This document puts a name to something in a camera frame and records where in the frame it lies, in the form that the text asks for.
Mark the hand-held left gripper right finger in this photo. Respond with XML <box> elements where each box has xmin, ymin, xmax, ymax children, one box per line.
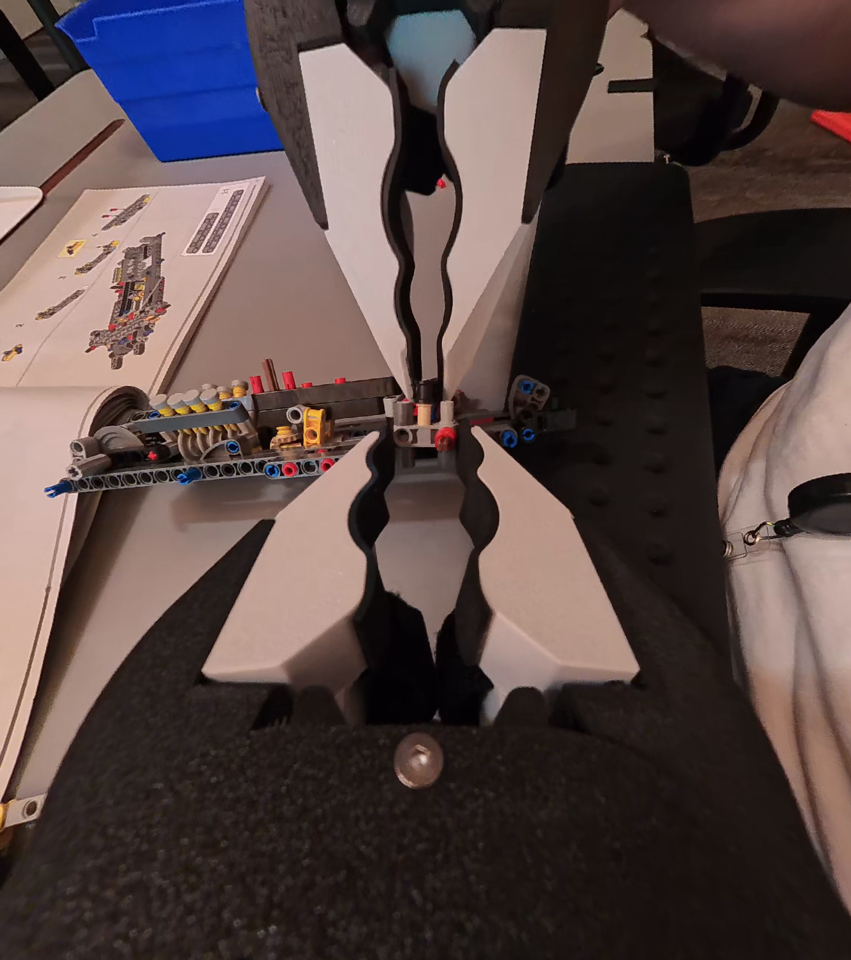
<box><xmin>461</xmin><ymin>426</ymin><xmax>641</xmax><ymax>693</ymax></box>

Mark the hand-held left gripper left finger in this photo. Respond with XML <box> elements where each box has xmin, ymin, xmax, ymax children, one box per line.
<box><xmin>202</xmin><ymin>431</ymin><xmax>393</xmax><ymax>708</ymax></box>

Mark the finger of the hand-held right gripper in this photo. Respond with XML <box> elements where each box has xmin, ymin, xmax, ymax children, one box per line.
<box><xmin>436</xmin><ymin>28</ymin><xmax>548</xmax><ymax>399</ymax></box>
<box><xmin>296</xmin><ymin>41</ymin><xmax>424</xmax><ymax>391</ymax></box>

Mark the lego chassis assembly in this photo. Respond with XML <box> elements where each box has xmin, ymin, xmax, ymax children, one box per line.
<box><xmin>44</xmin><ymin>358</ymin><xmax>577</xmax><ymax>498</ymax></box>

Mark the lego instruction booklet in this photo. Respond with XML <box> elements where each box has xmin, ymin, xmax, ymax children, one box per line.
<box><xmin>0</xmin><ymin>176</ymin><xmax>271</xmax><ymax>837</ymax></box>

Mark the person's right forearm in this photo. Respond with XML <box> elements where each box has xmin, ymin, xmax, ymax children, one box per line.
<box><xmin>609</xmin><ymin>0</ymin><xmax>851</xmax><ymax>112</ymax></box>

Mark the blue storage bin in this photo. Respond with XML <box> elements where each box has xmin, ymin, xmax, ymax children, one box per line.
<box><xmin>56</xmin><ymin>0</ymin><xmax>284</xmax><ymax>163</ymax></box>

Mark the black perforated panel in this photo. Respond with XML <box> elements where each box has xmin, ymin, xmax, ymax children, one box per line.
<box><xmin>508</xmin><ymin>161</ymin><xmax>734</xmax><ymax>676</ymax></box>

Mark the person in white shirt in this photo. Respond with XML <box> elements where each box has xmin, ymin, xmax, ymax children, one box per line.
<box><xmin>718</xmin><ymin>240</ymin><xmax>851</xmax><ymax>960</ymax></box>

